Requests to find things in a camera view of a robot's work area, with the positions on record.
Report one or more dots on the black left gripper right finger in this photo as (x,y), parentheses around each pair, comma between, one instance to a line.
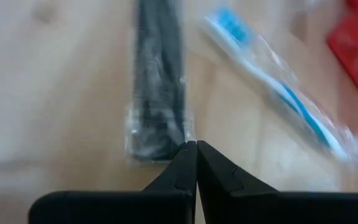
(216,174)

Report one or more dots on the black comb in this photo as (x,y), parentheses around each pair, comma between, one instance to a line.
(160,77)

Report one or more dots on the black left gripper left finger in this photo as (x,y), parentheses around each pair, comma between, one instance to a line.
(182,174)

